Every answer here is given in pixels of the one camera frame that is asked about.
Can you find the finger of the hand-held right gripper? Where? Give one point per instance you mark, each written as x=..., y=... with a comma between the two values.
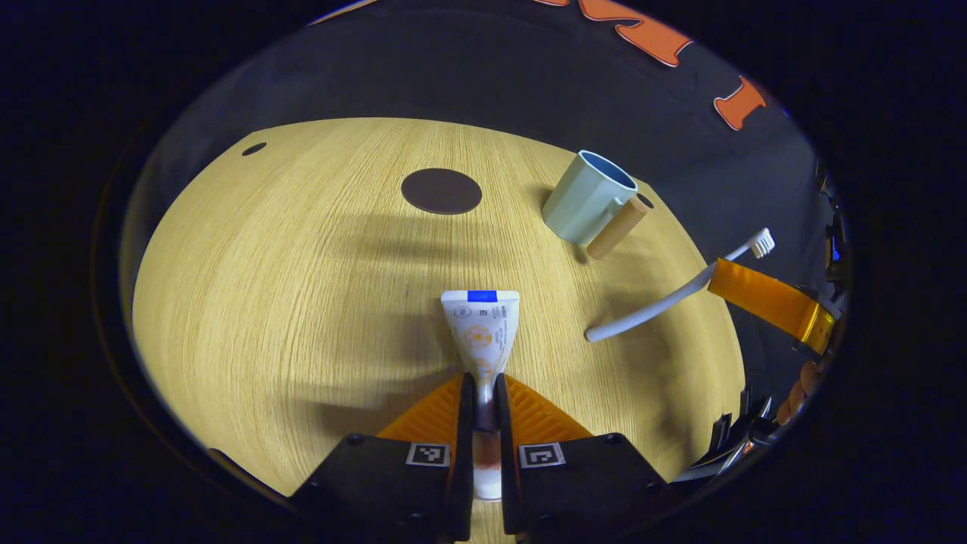
x=763, y=298

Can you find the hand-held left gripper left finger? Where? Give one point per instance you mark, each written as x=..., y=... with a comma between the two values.
x=378, y=483

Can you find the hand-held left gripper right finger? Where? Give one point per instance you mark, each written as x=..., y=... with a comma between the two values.
x=582, y=483

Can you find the white toothbrush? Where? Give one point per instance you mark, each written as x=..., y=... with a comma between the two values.
x=657, y=306

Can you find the white toothpaste tube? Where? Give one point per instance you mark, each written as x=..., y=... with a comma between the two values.
x=480, y=325

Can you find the brown round coaster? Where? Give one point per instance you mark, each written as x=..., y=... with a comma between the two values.
x=441, y=191

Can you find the grey metal frame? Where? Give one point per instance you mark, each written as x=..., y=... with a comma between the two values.
x=725, y=457

